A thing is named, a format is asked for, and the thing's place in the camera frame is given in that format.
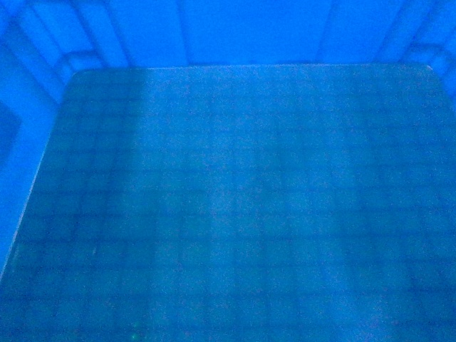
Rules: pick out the large blue plastic crate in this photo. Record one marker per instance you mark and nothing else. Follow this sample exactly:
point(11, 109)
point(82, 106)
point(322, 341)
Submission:
point(227, 170)

